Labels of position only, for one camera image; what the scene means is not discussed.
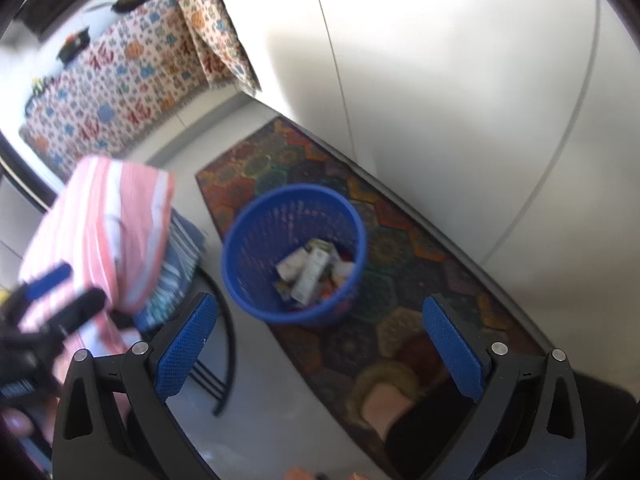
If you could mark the black metal table frame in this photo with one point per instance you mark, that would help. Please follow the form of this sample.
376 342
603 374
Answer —
225 350

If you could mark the blue striped cloth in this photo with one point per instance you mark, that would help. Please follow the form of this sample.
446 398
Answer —
175 270

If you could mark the black clay pot orange lid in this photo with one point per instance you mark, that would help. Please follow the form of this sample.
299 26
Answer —
75 44

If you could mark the small printed cloth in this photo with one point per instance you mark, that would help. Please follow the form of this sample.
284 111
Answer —
215 35

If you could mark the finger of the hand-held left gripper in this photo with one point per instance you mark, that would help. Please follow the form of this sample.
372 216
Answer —
80 306
47 279

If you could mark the white plastic wipes box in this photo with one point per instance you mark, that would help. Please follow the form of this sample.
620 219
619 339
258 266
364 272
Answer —
309 277

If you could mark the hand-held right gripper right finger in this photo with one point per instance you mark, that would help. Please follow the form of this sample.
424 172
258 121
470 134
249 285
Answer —
452 345

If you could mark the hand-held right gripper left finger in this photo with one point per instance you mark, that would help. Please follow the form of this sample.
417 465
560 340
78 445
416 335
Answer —
185 345

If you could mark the yellow oil bottle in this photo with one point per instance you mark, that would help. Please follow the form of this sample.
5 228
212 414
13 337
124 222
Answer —
37 85

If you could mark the blue plastic waste basket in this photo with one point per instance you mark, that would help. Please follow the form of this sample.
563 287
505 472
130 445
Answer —
250 240

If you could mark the hexagon patterned rug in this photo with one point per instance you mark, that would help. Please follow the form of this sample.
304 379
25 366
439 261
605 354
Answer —
400 285

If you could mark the pink white striped tablecloth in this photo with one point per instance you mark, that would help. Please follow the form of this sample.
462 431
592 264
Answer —
100 230

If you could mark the person's left hand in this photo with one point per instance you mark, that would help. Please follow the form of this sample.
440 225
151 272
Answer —
17 421

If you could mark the pile of snack wrappers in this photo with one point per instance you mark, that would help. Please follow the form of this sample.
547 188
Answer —
335 280

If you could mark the brown fuzzy slipper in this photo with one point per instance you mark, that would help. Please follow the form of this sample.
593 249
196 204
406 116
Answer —
385 380

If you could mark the large printed cloth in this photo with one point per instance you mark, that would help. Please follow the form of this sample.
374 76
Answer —
115 95

